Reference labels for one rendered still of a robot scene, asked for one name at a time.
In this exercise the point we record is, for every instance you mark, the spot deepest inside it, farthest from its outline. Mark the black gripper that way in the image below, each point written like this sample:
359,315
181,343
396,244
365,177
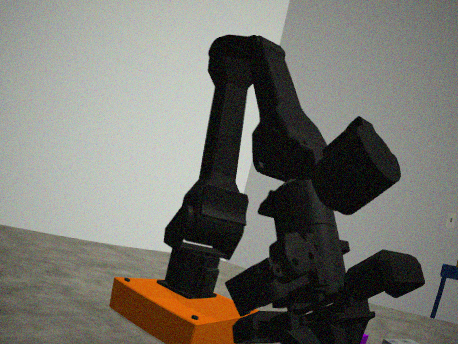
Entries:
344,321

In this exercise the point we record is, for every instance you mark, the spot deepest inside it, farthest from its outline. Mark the purple cube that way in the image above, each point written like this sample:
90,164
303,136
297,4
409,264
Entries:
364,339

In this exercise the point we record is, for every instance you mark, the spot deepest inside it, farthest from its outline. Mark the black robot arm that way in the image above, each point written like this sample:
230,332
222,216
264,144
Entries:
355,168

